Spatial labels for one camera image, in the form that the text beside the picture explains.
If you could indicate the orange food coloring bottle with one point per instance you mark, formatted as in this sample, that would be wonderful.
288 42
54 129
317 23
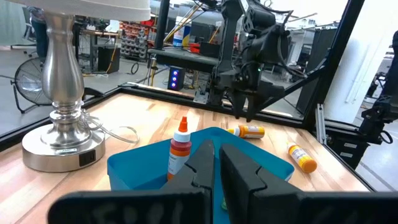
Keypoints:
248 132

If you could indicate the black box with LEDs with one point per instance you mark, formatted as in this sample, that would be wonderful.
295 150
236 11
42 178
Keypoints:
175 77

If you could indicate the silver lamp with white shade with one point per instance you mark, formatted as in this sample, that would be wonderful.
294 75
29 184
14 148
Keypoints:
62 77

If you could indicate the red-orange food coloring bottle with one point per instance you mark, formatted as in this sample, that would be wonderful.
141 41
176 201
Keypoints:
179 149

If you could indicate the blue and yellow box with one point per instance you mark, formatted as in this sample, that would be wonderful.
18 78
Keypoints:
182 35

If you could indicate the black cabinet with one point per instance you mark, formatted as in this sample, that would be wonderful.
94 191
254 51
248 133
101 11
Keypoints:
345 149

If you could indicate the dark gray side table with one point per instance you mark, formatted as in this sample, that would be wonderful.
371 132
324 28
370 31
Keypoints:
183 59

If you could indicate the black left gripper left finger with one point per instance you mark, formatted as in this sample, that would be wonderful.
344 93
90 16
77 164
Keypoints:
140 208

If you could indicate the person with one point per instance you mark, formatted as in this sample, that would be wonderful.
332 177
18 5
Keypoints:
38 34

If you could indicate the silver metal bracket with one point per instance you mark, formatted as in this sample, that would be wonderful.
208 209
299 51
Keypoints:
320 119

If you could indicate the black speaker box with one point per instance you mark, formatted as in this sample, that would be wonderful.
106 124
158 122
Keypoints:
109 60

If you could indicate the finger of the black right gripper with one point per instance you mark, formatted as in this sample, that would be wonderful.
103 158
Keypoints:
222 90
273 93

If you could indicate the black floor fan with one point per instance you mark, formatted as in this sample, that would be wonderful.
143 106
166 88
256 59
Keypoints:
29 82

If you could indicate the shelf with parts bins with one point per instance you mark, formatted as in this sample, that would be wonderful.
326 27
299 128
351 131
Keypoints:
133 40

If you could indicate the teal plastic bin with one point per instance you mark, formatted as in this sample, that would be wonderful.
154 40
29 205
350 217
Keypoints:
140 168

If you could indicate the black metal pole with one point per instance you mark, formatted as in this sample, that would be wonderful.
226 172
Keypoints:
162 25

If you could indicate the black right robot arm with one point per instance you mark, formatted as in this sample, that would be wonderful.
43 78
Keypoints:
230 31

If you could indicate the yellow food coloring bottle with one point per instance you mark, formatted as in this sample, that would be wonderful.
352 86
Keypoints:
301 158

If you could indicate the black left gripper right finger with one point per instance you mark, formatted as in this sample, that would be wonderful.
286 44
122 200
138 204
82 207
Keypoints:
311 208

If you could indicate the black aluminium table frame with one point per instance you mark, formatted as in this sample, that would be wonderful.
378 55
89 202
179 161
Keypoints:
332 62

